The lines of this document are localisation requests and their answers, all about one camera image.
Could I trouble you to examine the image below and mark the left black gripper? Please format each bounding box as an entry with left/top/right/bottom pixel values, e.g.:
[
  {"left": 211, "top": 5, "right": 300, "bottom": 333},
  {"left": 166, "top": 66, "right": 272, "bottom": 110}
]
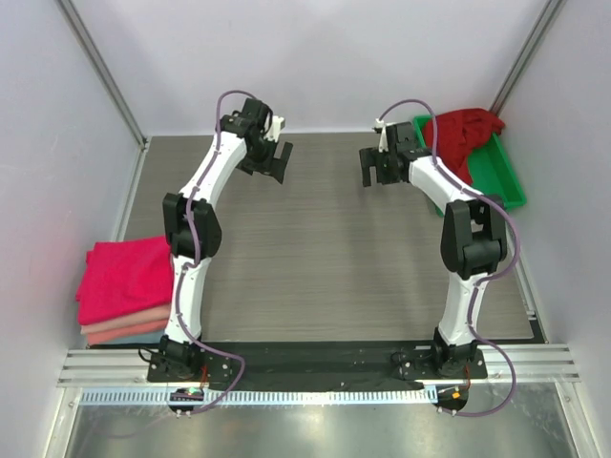
[{"left": 236, "top": 134, "right": 291, "bottom": 183}]

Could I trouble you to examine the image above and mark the dark red t shirt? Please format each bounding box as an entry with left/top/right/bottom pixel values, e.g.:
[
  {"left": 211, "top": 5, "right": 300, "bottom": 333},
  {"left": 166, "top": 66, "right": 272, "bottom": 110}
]
[{"left": 435, "top": 108, "right": 505, "bottom": 185}]

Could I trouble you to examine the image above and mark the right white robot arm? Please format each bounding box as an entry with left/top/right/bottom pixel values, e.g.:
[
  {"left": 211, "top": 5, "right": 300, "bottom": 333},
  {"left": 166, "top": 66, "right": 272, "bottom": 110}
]
[{"left": 359, "top": 119, "right": 508, "bottom": 378}]

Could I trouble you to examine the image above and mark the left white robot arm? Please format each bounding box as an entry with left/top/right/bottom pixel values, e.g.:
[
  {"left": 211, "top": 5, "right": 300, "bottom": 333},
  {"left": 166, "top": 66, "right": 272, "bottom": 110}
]
[{"left": 146, "top": 97, "right": 293, "bottom": 382}]

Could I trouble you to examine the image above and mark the green plastic tray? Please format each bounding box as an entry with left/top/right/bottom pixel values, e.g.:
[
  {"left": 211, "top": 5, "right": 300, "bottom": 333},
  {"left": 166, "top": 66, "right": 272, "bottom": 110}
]
[{"left": 411, "top": 114, "right": 528, "bottom": 219}]

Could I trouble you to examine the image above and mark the folded magenta t shirt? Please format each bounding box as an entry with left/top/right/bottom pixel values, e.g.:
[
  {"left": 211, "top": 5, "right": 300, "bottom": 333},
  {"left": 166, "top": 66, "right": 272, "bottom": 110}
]
[{"left": 75, "top": 236, "right": 174, "bottom": 326}]

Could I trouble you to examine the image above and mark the folded salmon t shirt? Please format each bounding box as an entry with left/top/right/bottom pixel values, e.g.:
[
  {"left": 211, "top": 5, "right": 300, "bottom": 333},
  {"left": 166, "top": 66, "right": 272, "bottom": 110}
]
[{"left": 86, "top": 321, "right": 167, "bottom": 345}]

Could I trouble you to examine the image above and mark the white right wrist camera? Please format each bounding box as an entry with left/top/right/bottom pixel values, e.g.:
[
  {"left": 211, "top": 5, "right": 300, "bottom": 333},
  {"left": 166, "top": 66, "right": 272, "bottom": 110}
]
[{"left": 373, "top": 118, "right": 389, "bottom": 153}]

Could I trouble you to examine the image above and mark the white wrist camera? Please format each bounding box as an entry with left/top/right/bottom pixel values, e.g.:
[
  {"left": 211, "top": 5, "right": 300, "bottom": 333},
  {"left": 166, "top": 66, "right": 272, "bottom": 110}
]
[
  {"left": 373, "top": 118, "right": 389, "bottom": 153},
  {"left": 264, "top": 115, "right": 285, "bottom": 143}
]

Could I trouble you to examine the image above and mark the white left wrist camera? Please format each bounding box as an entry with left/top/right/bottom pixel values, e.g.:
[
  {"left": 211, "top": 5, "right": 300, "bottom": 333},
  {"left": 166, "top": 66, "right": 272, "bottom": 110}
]
[{"left": 264, "top": 115, "right": 285, "bottom": 143}]

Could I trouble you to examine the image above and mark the left aluminium corner post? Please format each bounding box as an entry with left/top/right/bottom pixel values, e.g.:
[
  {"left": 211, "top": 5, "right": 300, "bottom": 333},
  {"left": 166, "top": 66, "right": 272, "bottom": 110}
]
[{"left": 56, "top": 0, "right": 147, "bottom": 150}]

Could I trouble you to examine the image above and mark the aluminium corner post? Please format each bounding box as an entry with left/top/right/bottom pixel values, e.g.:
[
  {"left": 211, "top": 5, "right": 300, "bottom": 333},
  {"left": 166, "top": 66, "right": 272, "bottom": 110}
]
[
  {"left": 56, "top": 0, "right": 147, "bottom": 150},
  {"left": 490, "top": 0, "right": 566, "bottom": 115}
]

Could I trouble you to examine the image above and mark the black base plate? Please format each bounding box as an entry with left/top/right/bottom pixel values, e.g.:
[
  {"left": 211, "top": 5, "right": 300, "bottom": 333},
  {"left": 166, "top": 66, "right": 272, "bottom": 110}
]
[{"left": 138, "top": 341, "right": 489, "bottom": 392}]

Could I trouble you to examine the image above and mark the slotted cable duct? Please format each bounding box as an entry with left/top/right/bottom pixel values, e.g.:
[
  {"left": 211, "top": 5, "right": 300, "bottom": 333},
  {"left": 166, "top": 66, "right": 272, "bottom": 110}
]
[{"left": 80, "top": 385, "right": 437, "bottom": 407}]

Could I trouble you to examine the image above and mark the right aluminium corner post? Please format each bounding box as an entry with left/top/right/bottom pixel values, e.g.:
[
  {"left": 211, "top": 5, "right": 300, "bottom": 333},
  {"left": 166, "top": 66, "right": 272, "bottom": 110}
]
[{"left": 490, "top": 0, "right": 566, "bottom": 115}]

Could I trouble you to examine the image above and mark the aluminium rail beam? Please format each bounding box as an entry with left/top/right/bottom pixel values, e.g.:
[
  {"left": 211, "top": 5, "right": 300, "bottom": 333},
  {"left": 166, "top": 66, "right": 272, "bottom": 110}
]
[{"left": 57, "top": 343, "right": 580, "bottom": 391}]

